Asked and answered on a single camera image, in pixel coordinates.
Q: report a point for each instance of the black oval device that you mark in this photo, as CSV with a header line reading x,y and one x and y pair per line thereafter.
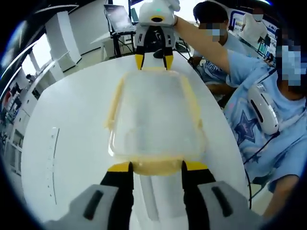
x,y
158,53

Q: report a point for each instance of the clear plastic container yellow rim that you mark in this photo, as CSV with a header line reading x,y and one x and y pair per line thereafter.
x,y
153,107

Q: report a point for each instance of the black laptop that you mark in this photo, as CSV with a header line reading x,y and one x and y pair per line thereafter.
x,y
118,16

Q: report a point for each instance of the person's leg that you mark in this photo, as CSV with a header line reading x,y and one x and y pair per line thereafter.
x,y
280,196

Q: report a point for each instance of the clear plastic storage box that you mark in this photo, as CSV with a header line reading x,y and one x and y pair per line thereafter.
x,y
112,143

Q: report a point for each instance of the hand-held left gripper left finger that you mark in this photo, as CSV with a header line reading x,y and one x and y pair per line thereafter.
x,y
100,206

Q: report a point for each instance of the white square pillar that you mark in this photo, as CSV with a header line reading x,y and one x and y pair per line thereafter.
x,y
63,40

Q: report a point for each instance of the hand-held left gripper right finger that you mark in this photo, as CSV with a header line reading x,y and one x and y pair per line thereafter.
x,y
208,208

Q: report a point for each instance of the white chest device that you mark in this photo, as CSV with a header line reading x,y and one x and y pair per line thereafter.
x,y
262,110

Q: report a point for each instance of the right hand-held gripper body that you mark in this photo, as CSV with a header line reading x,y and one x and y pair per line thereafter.
x,y
148,12

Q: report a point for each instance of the black metal stand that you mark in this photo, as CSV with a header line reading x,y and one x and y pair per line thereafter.
x,y
120,44

